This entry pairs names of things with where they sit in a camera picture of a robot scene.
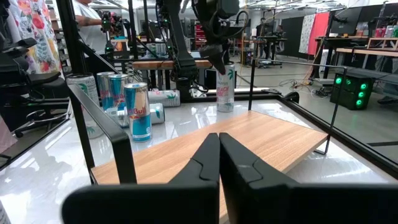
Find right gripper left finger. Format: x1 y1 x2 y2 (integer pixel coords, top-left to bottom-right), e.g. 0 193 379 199
61 133 220 224

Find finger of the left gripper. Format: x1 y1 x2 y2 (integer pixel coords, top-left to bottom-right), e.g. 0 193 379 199
199 44 222 75
211 43 226 75

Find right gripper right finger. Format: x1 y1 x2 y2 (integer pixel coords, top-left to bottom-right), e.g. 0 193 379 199
220 133 398 224

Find Celsius Beach Vibe can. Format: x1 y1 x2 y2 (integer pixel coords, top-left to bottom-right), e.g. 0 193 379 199
147 89 182 108
216 62 236 113
65 73 105 140

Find blue silver Red Bull can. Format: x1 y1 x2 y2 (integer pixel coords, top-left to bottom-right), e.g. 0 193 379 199
123 82 153 143
96 71 116 111
108 73 129 111

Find red cabinet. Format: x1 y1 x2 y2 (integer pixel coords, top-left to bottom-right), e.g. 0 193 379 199
194 24 208 47

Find person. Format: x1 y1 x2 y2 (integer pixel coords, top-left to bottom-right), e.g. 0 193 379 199
273 24 286 54
255 17 271 58
72 0 108 56

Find wooden workbench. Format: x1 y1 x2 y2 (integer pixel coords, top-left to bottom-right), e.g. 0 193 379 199
132 58 214 91

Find wooden tray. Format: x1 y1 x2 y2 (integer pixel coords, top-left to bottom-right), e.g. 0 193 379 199
67 57 348 224

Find black partition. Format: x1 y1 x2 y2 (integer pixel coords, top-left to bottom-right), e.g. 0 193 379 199
281 16 305 59

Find white patterned cloth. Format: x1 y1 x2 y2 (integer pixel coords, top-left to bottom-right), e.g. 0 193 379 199
298 14 317 54

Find red cloth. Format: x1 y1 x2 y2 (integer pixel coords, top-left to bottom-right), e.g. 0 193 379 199
307 11 330 57

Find black monitor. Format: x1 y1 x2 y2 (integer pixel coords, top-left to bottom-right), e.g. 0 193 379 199
357 2 398 24
330 6 363 37

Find black computer green fans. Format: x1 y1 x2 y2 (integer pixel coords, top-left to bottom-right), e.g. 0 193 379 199
329 73 374 111

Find wooden desk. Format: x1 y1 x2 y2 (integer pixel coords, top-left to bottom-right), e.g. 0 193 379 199
335 47 398 58

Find small wooden rack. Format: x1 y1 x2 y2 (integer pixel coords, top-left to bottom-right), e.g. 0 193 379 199
366 36 398 51

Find black office chair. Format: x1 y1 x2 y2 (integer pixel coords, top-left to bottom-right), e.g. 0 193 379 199
0 37 72 139

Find floral patterned cloth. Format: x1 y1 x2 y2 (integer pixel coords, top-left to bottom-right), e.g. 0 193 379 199
7 0 63 75

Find pink cloth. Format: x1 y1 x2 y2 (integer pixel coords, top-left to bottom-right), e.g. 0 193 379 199
0 114 19 154

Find black frame clamp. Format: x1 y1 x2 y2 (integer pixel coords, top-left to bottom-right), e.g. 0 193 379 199
283 91 300 104

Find black metal table frame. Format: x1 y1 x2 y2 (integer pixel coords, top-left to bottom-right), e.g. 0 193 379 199
0 88 398 180

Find black rig post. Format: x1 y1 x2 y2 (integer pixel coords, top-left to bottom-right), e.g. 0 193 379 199
55 0 121 75

